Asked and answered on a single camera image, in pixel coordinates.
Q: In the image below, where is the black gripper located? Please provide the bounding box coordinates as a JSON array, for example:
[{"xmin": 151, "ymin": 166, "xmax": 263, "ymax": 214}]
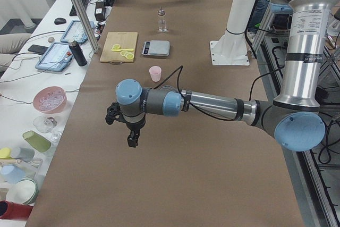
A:
[{"xmin": 125, "ymin": 116, "xmax": 146, "ymax": 147}]

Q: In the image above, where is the pink plastic cup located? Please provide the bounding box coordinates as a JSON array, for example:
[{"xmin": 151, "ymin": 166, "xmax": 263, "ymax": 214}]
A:
[{"xmin": 149, "ymin": 65, "xmax": 162, "ymax": 82}]

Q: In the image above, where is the glass sauce dispenser bottle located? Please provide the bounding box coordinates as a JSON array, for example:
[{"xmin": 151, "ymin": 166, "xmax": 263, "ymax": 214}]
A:
[{"xmin": 157, "ymin": 7, "xmax": 167, "ymax": 32}]

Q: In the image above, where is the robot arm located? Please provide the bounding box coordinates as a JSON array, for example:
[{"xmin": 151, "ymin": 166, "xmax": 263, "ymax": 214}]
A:
[{"xmin": 106, "ymin": 0, "xmax": 339, "ymax": 152}]

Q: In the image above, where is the green plastic cup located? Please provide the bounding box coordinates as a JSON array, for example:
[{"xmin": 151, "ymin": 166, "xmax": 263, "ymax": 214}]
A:
[{"xmin": 22, "ymin": 130, "xmax": 51, "ymax": 153}]

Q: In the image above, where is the grey digital kitchen scale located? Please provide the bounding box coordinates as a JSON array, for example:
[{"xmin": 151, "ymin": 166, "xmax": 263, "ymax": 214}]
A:
[{"xmin": 141, "ymin": 40, "xmax": 170, "ymax": 57}]

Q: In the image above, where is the grey cup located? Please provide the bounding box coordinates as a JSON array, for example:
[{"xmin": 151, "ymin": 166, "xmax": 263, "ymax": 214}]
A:
[{"xmin": 10, "ymin": 147, "xmax": 35, "ymax": 162}]

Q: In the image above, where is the light blue cup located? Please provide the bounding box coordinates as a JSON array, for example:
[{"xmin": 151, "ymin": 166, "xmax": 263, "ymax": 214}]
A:
[{"xmin": 1, "ymin": 165, "xmax": 26, "ymax": 184}]

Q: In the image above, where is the yellow cup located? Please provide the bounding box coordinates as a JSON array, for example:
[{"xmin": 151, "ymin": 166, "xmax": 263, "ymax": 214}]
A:
[{"xmin": 0, "ymin": 147, "xmax": 11, "ymax": 159}]

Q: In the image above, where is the red cup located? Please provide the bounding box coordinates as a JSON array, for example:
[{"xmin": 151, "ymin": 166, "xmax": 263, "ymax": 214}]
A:
[{"xmin": 1, "ymin": 200, "xmax": 33, "ymax": 221}]

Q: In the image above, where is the yellow plastic knife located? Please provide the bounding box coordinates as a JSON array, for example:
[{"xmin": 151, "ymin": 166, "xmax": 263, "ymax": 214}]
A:
[{"xmin": 111, "ymin": 48, "xmax": 134, "ymax": 52}]

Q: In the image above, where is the clear wine glass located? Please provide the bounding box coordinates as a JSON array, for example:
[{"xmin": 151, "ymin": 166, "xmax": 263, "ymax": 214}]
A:
[{"xmin": 33, "ymin": 116, "xmax": 62, "ymax": 142}]

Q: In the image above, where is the pink bowl with ice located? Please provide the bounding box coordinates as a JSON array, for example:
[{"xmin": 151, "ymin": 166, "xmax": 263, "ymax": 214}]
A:
[{"xmin": 33, "ymin": 86, "xmax": 67, "ymax": 114}]

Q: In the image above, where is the wooden cutting board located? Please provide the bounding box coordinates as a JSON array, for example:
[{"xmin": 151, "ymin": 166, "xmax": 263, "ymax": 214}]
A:
[{"xmin": 99, "ymin": 32, "xmax": 138, "ymax": 63}]

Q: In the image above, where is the black water bottle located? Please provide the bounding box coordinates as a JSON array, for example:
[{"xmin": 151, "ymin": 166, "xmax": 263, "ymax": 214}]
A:
[{"xmin": 68, "ymin": 39, "xmax": 87, "ymax": 66}]

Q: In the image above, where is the near blue teach pendant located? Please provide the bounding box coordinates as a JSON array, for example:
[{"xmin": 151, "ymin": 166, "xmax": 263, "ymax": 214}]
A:
[{"xmin": 35, "ymin": 42, "xmax": 73, "ymax": 72}]

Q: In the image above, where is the blue teach pendant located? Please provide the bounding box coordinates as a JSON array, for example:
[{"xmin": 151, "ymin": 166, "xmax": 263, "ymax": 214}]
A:
[
  {"xmin": 60, "ymin": 20, "xmax": 87, "ymax": 44},
  {"xmin": 35, "ymin": 42, "xmax": 73, "ymax": 72}
]

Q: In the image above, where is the white green-rimmed bowl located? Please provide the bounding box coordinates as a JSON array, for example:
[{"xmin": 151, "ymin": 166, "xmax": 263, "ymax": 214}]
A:
[{"xmin": 6, "ymin": 179, "xmax": 39, "ymax": 205}]

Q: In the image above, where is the far blue teach pendant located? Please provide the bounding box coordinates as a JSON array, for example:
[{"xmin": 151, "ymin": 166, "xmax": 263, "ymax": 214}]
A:
[{"xmin": 60, "ymin": 20, "xmax": 87, "ymax": 44}]

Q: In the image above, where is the black smartphone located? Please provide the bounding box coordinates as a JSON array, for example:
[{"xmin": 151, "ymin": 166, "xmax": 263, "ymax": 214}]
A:
[{"xmin": 28, "ymin": 44, "xmax": 48, "ymax": 55}]

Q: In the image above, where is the black power adapter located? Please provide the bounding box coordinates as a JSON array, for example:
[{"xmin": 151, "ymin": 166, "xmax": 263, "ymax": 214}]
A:
[{"xmin": 95, "ymin": 2, "xmax": 106, "ymax": 21}]

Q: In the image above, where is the black computer mouse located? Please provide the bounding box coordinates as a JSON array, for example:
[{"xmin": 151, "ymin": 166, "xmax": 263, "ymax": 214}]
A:
[{"xmin": 54, "ymin": 18, "xmax": 66, "ymax": 25}]

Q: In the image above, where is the black keyboard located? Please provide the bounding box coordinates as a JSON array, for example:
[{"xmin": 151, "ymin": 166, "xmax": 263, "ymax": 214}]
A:
[{"xmin": 69, "ymin": 0, "xmax": 91, "ymax": 17}]

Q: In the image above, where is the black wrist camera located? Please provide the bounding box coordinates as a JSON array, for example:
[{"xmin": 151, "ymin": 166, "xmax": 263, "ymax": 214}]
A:
[{"xmin": 105, "ymin": 102, "xmax": 124, "ymax": 125}]

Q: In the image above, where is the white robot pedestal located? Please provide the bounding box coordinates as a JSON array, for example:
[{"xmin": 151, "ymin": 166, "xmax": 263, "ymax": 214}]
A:
[{"xmin": 210, "ymin": 0, "xmax": 256, "ymax": 66}]

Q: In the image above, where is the aluminium frame post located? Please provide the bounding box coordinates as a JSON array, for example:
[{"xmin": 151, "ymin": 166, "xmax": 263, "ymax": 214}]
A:
[{"xmin": 71, "ymin": 0, "xmax": 99, "ymax": 53}]

